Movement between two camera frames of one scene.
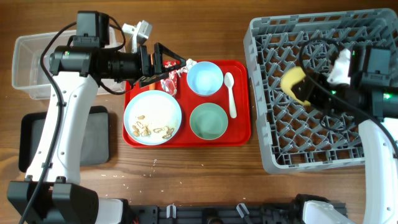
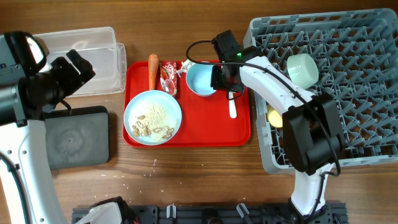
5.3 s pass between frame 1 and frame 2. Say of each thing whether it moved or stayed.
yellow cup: moved
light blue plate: stayed
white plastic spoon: stayed
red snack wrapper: stayed
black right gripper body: moved
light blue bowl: stayed
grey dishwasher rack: stayed
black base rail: stayed
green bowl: moved
